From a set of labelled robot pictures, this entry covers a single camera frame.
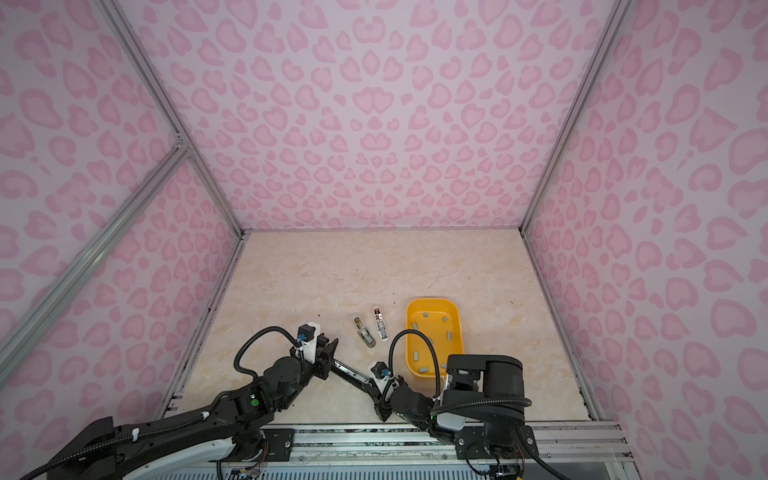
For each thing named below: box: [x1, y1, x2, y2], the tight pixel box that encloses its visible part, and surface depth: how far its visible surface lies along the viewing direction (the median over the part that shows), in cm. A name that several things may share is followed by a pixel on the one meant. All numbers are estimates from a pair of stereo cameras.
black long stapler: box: [331, 358, 381, 399], surface depth 84 cm
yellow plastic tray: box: [406, 298, 464, 378], surface depth 94 cm
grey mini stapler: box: [353, 316, 376, 348], surface depth 92 cm
